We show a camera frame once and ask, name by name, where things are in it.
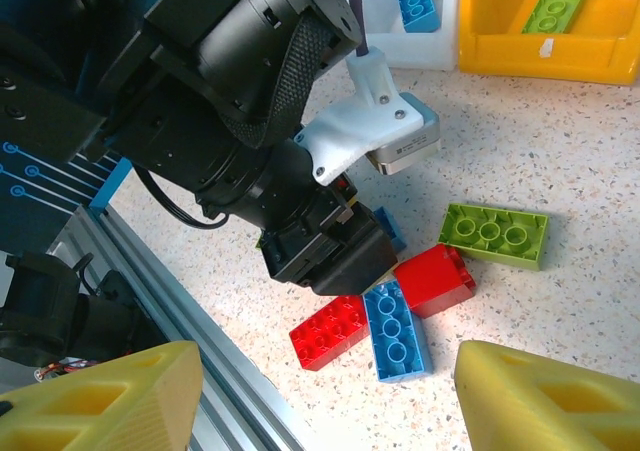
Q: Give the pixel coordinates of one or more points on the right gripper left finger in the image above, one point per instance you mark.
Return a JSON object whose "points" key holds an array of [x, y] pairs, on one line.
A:
{"points": [[100, 411]]}

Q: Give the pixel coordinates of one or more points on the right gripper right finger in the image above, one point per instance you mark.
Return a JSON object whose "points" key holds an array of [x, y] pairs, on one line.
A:
{"points": [[550, 411]]}

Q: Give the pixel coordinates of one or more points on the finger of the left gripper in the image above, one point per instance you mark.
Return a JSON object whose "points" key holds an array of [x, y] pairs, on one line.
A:
{"points": [[355, 256], [385, 281]]}

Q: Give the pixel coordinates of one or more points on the long blue lego brick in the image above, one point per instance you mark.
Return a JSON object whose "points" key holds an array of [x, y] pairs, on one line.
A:
{"points": [[417, 6], [395, 331]]}

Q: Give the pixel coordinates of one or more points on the long green lego brick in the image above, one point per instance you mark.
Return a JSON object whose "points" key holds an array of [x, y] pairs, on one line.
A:
{"points": [[525, 251], [552, 11]]}

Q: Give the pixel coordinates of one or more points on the red lego block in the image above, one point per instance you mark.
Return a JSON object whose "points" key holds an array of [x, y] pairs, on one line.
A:
{"points": [[430, 281]]}

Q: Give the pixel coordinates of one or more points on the long red lego brick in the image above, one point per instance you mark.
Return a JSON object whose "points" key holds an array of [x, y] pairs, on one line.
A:
{"points": [[330, 333]]}

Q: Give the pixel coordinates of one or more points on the white plastic bin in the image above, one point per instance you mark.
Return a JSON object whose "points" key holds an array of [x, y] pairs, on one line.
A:
{"points": [[425, 51]]}

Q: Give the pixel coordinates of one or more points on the yellow plastic bin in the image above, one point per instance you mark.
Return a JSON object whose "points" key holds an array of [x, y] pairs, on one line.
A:
{"points": [[525, 56]]}

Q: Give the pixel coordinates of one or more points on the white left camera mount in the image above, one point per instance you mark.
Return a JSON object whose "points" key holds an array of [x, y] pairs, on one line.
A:
{"points": [[345, 131]]}

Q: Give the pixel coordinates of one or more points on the blue table side frame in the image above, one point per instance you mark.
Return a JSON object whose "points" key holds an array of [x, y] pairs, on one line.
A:
{"points": [[112, 186]]}

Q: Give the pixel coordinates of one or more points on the aluminium extrusion rail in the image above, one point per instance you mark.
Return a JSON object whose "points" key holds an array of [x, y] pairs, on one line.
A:
{"points": [[190, 321]]}

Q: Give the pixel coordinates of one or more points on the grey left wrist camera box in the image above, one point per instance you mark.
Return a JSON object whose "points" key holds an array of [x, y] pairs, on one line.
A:
{"points": [[410, 141]]}

